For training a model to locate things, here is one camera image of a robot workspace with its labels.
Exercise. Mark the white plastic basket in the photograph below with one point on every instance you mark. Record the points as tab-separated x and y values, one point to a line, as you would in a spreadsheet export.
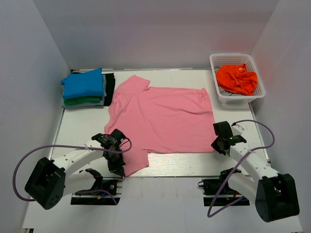
220	59

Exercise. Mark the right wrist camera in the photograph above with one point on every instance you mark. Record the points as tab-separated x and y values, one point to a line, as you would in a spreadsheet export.
237	129

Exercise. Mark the pink t shirt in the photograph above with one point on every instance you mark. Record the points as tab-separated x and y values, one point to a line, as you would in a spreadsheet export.
160	120

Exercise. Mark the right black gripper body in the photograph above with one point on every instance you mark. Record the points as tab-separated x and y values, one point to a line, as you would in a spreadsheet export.
215	145

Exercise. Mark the grey t shirt in basket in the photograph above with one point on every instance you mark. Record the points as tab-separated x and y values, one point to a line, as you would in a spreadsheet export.
221	90

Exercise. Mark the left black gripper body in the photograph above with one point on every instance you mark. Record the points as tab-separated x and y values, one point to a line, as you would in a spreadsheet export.
115	161

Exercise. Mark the light blue folded t shirt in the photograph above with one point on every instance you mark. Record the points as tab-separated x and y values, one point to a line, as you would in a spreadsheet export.
101	103

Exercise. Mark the green folded t shirt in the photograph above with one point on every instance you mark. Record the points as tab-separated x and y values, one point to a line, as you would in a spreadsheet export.
84	99

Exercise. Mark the orange t shirt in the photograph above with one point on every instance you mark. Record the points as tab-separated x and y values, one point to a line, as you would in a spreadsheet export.
236	79

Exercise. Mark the black folded t shirt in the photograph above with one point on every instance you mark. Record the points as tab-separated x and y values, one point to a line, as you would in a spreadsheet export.
109	88

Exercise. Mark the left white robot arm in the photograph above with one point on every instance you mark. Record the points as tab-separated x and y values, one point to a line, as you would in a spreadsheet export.
52	179

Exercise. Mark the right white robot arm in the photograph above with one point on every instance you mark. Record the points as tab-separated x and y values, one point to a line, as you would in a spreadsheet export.
273	194

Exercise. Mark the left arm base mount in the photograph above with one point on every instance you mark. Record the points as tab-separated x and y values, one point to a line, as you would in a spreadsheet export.
106	194

